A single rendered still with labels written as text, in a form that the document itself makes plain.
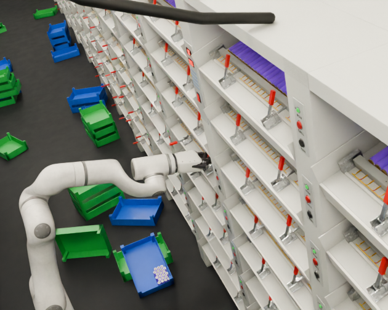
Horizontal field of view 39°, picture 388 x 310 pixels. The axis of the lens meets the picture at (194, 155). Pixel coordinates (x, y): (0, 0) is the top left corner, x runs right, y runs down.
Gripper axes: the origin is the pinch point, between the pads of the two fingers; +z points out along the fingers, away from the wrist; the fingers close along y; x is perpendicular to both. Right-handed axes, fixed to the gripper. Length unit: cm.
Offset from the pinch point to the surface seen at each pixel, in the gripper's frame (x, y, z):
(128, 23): 30, -90, -10
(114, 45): -6, -168, -1
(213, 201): -25.0, -5.3, 4.2
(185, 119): 11.2, -13.5, -6.0
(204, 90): 40.0, 25.3, -13.6
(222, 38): 56, 26, -9
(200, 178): -24.5, -23.6, 5.1
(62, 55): -97, -428, -6
